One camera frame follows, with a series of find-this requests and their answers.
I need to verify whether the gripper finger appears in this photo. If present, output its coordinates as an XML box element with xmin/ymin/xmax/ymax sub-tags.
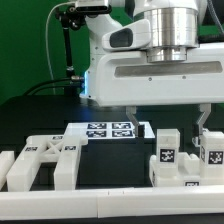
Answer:
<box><xmin>126</xmin><ymin>106</ymin><xmax>145</xmax><ymax>138</ymax></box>
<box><xmin>192</xmin><ymin>103</ymin><xmax>211</xmax><ymax>147</ymax></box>

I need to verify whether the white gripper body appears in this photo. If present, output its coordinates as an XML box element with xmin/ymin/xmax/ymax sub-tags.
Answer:
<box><xmin>89</xmin><ymin>45</ymin><xmax>224</xmax><ymax>107</ymax></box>

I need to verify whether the white chair seat block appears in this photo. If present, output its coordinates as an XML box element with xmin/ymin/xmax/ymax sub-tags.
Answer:
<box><xmin>149</xmin><ymin>153</ymin><xmax>224</xmax><ymax>187</ymax></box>

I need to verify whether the white chair back frame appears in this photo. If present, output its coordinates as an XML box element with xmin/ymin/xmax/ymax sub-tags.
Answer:
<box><xmin>6</xmin><ymin>135</ymin><xmax>88</xmax><ymax>192</ymax></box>

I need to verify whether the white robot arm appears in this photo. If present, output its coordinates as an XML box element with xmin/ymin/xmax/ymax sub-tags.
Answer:
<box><xmin>80</xmin><ymin>0</ymin><xmax>224</xmax><ymax>145</ymax></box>

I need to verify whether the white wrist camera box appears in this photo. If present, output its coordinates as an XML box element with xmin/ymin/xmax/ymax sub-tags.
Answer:
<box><xmin>102</xmin><ymin>19</ymin><xmax>151</xmax><ymax>51</ymax></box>

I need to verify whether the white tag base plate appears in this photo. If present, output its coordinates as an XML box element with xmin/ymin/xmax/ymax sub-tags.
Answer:
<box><xmin>63</xmin><ymin>121</ymin><xmax>156</xmax><ymax>140</ymax></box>

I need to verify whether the black overhead camera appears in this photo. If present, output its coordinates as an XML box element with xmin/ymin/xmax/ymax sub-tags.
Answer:
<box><xmin>68</xmin><ymin>0</ymin><xmax>112</xmax><ymax>15</ymax></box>

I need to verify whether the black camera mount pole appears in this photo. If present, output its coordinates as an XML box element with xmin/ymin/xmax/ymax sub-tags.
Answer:
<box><xmin>55</xmin><ymin>6</ymin><xmax>85</xmax><ymax>89</ymax></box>

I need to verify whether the black cable bundle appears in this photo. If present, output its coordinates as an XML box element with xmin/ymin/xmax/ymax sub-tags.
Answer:
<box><xmin>22</xmin><ymin>75</ymin><xmax>85</xmax><ymax>97</ymax></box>

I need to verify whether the white front wall bar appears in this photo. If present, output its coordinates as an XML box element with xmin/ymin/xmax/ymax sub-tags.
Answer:
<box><xmin>0</xmin><ymin>185</ymin><xmax>224</xmax><ymax>220</ymax></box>

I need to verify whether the white wall bar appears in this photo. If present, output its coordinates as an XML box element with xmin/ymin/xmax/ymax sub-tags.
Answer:
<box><xmin>0</xmin><ymin>151</ymin><xmax>15</xmax><ymax>190</ymax></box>
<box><xmin>0</xmin><ymin>185</ymin><xmax>224</xmax><ymax>220</ymax></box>

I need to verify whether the white cable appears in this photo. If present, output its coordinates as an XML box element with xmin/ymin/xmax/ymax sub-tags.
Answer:
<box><xmin>44</xmin><ymin>1</ymin><xmax>77</xmax><ymax>96</ymax></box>

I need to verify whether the white left wall bar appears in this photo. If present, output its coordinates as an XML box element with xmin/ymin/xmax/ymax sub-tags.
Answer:
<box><xmin>0</xmin><ymin>151</ymin><xmax>15</xmax><ymax>190</ymax></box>

